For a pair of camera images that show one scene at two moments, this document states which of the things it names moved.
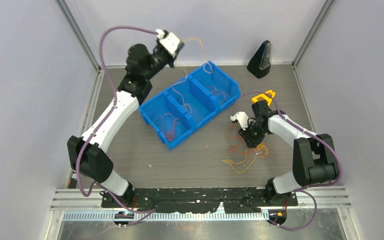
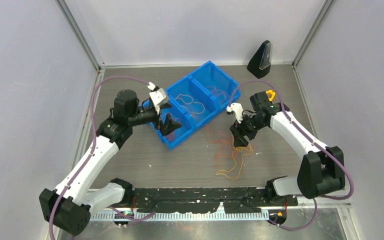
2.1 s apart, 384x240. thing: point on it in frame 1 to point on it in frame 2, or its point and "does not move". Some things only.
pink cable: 168,121 to 191,98
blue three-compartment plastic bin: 174,113 does not move
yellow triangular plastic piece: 269,94 does not move
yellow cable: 259,149 to 242,146
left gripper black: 171,64 to 170,125
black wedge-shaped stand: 259,64 does not move
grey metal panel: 233,200 does not move
